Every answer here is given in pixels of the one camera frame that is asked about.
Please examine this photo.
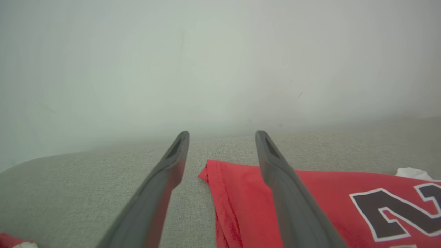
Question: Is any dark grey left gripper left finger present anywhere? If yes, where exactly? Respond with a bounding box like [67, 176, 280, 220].
[96, 131, 190, 248]

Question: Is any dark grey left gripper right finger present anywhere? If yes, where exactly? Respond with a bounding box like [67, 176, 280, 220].
[255, 130, 347, 248]

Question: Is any red shorts white stripe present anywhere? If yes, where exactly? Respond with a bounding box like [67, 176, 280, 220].
[0, 232, 39, 248]

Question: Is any red basketball jersey white trim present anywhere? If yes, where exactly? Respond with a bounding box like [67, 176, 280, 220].
[198, 159, 441, 248]

